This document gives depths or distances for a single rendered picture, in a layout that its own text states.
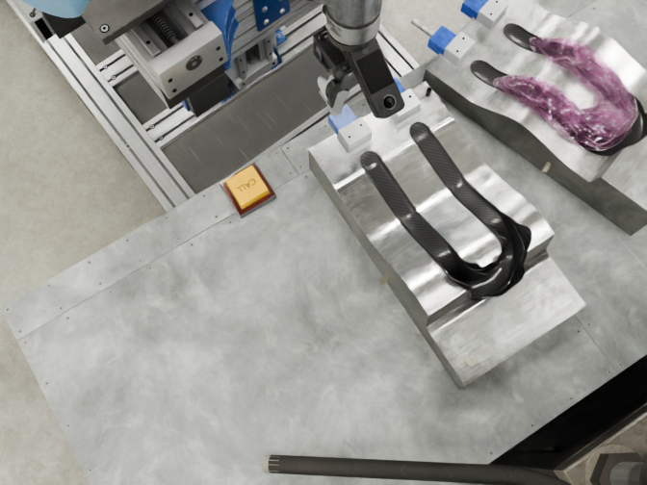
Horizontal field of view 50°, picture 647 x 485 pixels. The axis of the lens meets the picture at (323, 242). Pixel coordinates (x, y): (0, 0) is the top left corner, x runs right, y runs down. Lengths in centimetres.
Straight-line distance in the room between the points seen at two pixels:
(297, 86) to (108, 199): 70
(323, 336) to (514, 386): 35
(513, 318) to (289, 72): 116
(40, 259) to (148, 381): 107
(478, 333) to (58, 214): 149
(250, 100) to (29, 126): 77
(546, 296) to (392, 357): 29
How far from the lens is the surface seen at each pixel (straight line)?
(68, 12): 112
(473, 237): 120
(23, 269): 231
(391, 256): 120
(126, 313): 133
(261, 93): 211
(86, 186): 233
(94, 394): 132
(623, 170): 134
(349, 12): 93
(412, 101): 130
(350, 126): 126
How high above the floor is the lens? 205
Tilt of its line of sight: 73 degrees down
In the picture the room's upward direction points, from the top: 1 degrees counter-clockwise
